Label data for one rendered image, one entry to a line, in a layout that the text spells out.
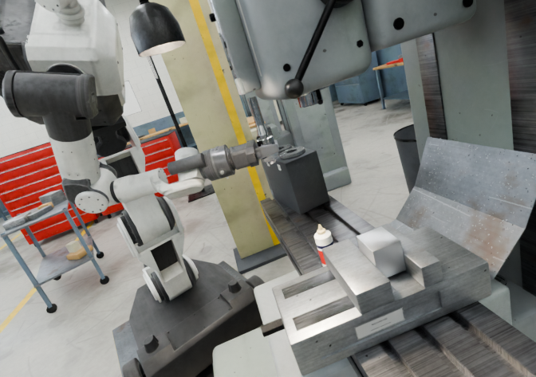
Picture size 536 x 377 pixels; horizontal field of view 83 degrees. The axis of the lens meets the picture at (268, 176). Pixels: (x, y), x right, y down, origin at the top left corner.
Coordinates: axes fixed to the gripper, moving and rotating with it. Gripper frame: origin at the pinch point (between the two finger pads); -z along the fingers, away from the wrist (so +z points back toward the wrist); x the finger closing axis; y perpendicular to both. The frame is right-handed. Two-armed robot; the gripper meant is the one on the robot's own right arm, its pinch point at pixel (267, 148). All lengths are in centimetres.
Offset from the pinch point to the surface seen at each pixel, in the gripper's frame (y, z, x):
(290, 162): 9.1, -5.0, 10.9
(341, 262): 16.2, -8.7, -35.4
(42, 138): -44, 632, 756
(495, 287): 35, -38, -30
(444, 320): 27, -22, -42
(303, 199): 22.6, -5.7, 11.1
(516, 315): 47, -44, -27
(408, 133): 61, -108, 173
